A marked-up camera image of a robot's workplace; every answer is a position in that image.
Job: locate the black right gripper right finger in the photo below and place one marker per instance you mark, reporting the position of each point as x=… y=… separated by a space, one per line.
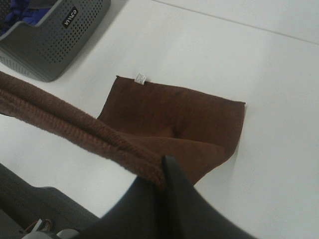
x=191 y=216

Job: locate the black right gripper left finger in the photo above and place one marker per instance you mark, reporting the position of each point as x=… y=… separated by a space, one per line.
x=137 y=215

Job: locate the brown towel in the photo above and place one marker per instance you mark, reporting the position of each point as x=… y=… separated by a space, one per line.
x=138 y=125

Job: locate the grey perforated plastic basket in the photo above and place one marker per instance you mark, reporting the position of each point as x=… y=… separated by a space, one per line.
x=44 y=50

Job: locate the blue cloth in basket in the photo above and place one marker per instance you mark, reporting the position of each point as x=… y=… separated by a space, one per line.
x=28 y=11

